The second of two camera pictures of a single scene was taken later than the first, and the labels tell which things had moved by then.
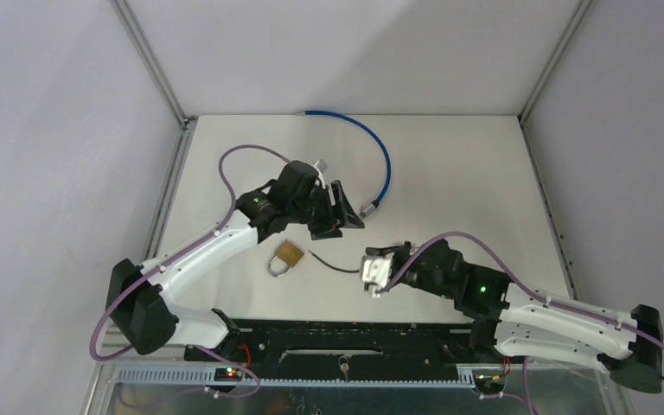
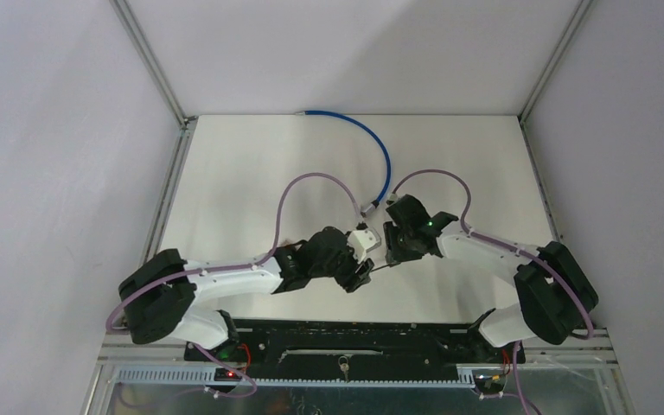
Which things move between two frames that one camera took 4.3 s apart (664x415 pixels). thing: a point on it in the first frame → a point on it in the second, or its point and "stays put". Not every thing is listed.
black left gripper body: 321,210 → 346,267
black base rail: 348,347 stays put
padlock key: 344,367 stays put
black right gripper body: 399,252 → 399,246
